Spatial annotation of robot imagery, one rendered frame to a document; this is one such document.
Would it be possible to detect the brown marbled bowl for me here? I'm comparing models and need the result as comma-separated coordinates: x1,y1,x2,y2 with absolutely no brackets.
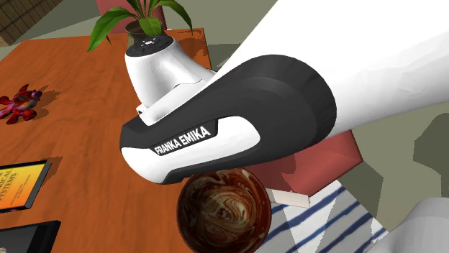
176,167,273,253

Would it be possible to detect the green potted plant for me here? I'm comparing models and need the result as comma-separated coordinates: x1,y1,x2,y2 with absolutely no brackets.
86,0,194,52

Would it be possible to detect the blue striped white rug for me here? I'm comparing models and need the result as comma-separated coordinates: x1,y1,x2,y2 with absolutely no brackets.
254,179,389,253

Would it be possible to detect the orange wooden table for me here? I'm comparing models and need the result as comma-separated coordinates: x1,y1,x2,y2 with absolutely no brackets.
0,27,215,253

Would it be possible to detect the red starfish-shaped toy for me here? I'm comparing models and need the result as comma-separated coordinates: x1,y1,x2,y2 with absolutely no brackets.
0,83,43,126

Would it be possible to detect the yellow orange book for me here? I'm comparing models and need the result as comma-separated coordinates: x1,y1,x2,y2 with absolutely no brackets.
0,160,53,214

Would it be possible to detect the black book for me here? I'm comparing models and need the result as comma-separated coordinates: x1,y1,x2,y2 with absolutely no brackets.
0,219,62,253

